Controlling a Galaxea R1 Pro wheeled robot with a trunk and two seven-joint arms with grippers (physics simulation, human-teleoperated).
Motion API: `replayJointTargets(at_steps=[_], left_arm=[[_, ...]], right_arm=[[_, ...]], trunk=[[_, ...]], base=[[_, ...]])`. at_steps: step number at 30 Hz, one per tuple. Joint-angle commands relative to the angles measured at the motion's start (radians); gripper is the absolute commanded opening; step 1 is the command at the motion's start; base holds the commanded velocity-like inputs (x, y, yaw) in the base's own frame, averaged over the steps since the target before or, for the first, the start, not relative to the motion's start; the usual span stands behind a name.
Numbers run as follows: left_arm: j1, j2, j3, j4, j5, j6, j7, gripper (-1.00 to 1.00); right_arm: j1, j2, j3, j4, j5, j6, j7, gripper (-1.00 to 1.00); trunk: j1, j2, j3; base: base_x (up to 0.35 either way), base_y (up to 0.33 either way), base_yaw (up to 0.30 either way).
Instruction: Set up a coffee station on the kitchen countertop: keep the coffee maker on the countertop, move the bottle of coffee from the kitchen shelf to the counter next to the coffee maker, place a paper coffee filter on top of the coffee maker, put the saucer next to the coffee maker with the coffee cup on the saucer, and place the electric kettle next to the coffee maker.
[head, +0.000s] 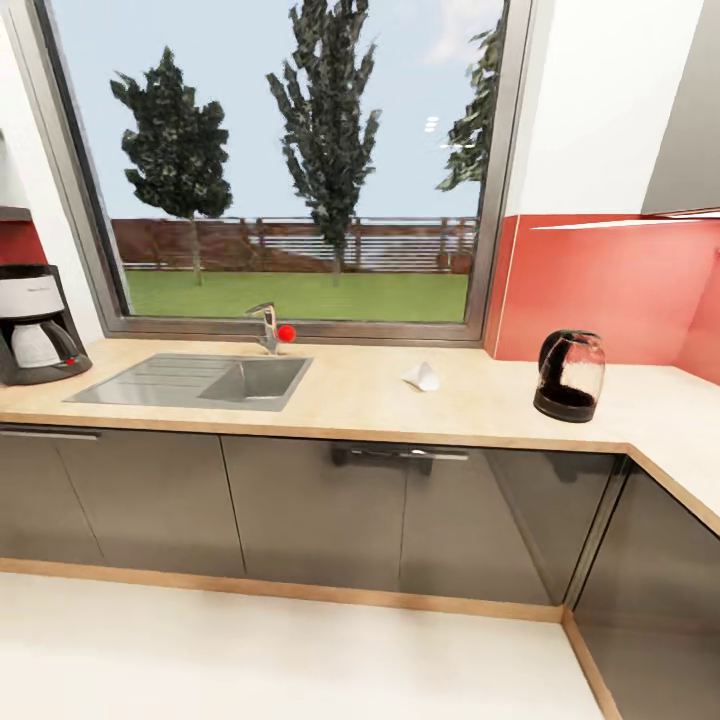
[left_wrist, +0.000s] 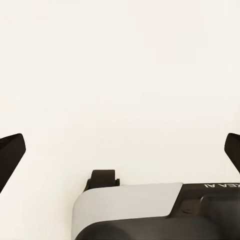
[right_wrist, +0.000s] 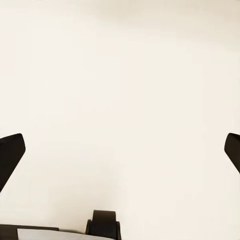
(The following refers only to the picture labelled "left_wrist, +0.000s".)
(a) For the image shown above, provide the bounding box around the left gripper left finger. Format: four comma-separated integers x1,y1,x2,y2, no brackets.
0,133,26,193

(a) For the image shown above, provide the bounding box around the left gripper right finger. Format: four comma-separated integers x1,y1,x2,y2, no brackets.
224,132,240,173

